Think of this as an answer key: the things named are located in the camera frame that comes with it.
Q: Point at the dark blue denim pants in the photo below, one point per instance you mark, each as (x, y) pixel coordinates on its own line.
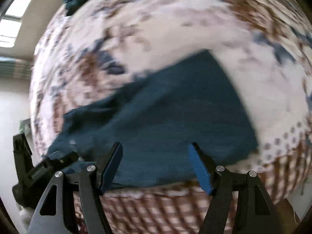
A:
(156, 117)

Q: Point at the bright window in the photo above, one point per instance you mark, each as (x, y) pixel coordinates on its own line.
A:
(11, 22)

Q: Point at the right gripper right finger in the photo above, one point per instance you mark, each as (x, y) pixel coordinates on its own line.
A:
(255, 211)

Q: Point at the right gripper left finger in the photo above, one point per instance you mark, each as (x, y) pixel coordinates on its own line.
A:
(55, 210)

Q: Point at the floral white bed blanket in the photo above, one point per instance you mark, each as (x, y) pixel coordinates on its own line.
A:
(263, 45)

